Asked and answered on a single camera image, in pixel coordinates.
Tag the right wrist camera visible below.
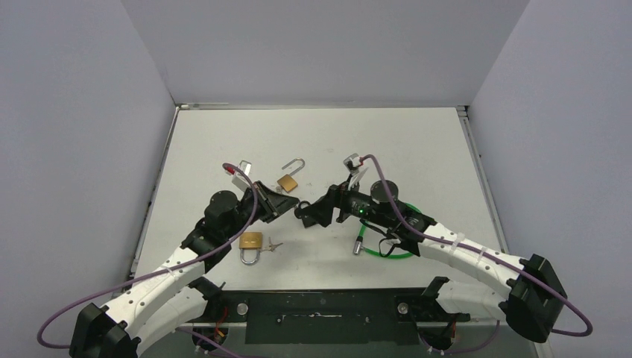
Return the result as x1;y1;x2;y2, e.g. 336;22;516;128
343;153;367;190

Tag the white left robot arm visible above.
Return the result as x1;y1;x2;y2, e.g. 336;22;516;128
69;181;300;357

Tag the long shackle brass padlock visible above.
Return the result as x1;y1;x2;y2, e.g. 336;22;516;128
276;157;306;193

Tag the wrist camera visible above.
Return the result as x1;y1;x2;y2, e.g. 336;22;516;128
343;153;367;190
231;160;252;192

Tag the small silver key bunch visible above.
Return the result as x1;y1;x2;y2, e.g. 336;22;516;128
262;237;283;252

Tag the black combination padlock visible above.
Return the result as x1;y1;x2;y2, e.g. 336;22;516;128
294;201;332;228

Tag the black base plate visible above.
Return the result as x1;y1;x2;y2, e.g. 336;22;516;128
193;288;470;345

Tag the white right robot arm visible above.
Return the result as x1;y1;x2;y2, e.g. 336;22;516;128
296;180;568;343

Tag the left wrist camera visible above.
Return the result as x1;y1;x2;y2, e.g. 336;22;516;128
231;160;252;192

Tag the green cable lock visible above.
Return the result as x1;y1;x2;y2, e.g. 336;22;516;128
353;222;413;260

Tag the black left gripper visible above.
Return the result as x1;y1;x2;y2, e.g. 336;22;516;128
224;180;300;239

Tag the short brass padlock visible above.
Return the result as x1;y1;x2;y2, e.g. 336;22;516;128
239;231;263;266

